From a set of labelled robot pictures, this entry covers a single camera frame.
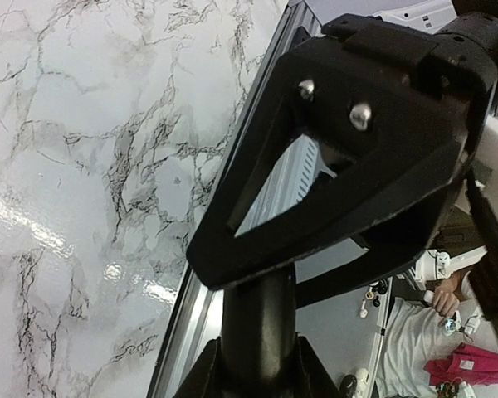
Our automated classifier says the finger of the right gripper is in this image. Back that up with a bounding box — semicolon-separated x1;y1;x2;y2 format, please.
185;35;474;291
295;175;464;309

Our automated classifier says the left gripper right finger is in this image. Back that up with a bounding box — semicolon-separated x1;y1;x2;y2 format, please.
294;335;341;398

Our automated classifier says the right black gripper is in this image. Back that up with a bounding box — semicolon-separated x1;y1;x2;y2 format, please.
321;14;498;174

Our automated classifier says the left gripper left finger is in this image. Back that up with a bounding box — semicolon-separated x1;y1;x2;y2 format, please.
182;337;223;398

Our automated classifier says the black earbud charging case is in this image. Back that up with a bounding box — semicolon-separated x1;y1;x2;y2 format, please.
221;266;296;397

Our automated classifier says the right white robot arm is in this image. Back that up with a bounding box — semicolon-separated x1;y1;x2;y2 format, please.
187;13;498;305

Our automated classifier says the person in white shirt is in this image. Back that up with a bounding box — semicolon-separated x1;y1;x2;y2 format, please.
375;266;498;397

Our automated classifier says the pink cloth on bench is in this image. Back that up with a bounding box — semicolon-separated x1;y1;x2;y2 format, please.
424;343;498;386

